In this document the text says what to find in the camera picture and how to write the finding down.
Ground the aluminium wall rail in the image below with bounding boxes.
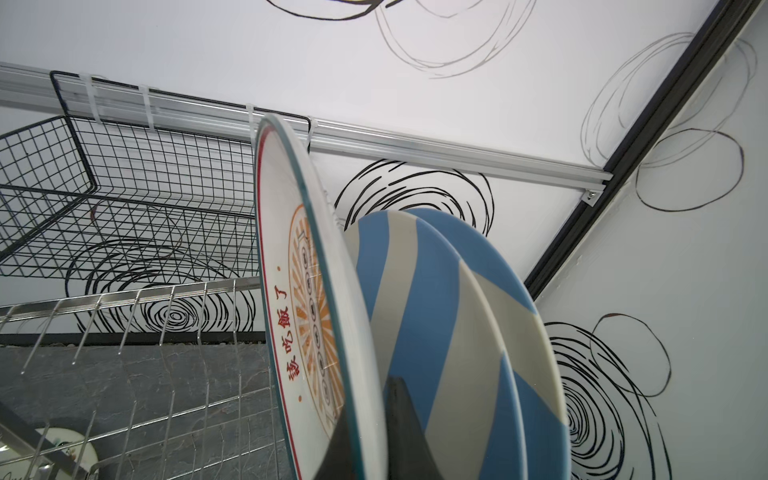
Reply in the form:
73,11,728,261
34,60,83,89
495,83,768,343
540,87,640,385
1,63,612,206

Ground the black wire wall basket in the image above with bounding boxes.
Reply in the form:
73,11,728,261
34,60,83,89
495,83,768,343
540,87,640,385
0,70,313,283

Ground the sunburst plate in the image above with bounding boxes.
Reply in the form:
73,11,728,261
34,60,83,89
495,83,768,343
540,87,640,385
254,114,388,479

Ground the small blue striped plate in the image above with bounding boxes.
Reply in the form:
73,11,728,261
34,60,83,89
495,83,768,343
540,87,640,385
346,211,528,479

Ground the cream floral plate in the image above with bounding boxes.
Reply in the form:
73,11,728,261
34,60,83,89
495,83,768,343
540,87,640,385
1,427,99,479

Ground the large blue striped plate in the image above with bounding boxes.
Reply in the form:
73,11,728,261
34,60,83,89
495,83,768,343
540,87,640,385
410,208,571,479

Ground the stainless steel dish rack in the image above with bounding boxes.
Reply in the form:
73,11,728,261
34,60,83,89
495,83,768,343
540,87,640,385
1,277,293,479

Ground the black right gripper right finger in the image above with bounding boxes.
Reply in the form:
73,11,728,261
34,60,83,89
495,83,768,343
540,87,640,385
384,376,442,479

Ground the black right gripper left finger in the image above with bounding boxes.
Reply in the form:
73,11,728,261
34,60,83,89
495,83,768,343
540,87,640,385
314,413,357,480

